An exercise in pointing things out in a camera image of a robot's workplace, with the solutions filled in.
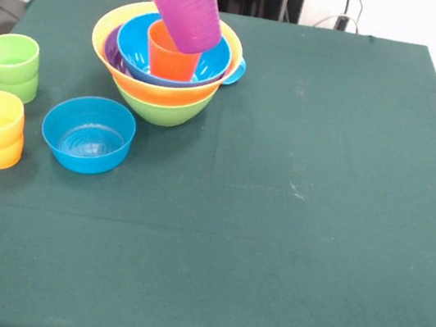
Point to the purple cup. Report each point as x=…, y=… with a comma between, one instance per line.
x=188, y=13

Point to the red-orange cup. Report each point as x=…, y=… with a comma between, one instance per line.
x=167, y=62

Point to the large blue bowl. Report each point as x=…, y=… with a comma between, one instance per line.
x=133, y=46

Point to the yellow bowl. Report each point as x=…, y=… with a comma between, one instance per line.
x=107, y=25

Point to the purple bowl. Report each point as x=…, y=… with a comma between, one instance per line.
x=111, y=51

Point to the blue cup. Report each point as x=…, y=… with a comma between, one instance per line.
x=235, y=73

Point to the black plug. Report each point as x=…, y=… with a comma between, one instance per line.
x=341, y=22

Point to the green bowl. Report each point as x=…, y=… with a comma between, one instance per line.
x=160, y=110

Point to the green cup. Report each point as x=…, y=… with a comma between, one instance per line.
x=19, y=92
x=7, y=68

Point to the small blue bowl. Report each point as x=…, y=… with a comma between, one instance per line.
x=83, y=161

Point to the dark green table cloth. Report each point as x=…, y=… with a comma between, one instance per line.
x=200, y=273

